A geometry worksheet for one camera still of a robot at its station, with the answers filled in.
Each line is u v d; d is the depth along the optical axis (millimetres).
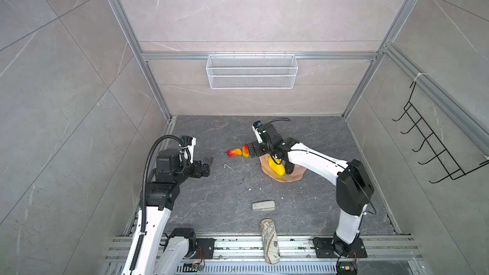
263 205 816
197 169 627
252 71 1017
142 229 418
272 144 671
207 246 732
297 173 907
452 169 582
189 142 603
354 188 505
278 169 917
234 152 1004
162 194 466
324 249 730
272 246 714
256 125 783
